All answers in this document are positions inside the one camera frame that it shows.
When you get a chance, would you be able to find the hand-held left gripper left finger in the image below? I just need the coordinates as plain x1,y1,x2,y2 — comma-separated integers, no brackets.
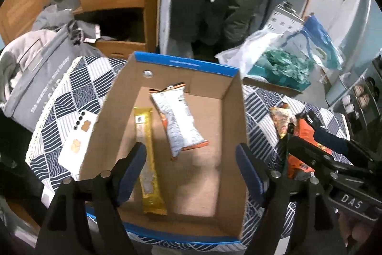
36,142,148,255

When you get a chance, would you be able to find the light grey hoodie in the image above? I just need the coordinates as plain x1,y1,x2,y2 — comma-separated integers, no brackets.
0,31,41,103

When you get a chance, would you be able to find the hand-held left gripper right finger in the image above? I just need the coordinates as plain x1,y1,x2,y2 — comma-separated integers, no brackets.
235,143,348,255

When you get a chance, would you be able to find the blue white patterned tablecloth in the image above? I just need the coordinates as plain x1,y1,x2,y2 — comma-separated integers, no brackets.
25,55,351,252

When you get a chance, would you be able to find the person's right hand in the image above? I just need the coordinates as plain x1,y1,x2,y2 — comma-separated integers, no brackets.
340,213,371,250

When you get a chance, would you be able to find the white printed box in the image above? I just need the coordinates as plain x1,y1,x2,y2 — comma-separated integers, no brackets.
269,4,308,34

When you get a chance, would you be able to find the dark cloth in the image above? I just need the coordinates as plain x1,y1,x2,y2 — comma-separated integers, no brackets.
0,114,41,187

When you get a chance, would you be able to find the cardboard box with blue rim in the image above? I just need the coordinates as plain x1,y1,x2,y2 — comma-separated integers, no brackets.
78,52,250,244

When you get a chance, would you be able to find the white plastic bag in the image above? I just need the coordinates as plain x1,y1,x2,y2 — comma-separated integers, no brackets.
215,31,299,76

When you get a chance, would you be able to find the grey clothing pile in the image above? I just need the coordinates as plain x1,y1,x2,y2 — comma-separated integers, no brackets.
33,8,103,50

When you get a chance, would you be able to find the metal shoe rack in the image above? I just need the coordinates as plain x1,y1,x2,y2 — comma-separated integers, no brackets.
331,61,382,139

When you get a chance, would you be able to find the blue plastic bag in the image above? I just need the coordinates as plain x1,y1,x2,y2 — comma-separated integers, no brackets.
286,15,344,70

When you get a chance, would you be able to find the white hanging garment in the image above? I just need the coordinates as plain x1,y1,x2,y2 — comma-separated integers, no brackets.
158,0,194,58

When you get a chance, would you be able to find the yellow snack bar packet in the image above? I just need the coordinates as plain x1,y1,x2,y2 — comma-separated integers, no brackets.
133,107,168,215

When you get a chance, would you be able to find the small yellow orange snack packet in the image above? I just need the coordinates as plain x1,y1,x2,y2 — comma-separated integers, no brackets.
270,104,297,139

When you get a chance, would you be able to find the white silver snack packet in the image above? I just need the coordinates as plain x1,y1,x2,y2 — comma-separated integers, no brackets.
149,83,209,161

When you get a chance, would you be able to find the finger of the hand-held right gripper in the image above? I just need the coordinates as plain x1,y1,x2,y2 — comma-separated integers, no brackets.
285,131,339,176
295,110,359,155

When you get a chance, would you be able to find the grey tote bag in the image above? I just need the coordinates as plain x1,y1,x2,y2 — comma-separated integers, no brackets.
4,25,79,124

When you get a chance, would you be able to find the teal cloth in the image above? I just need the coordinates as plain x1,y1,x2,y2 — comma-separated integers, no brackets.
248,49,315,91

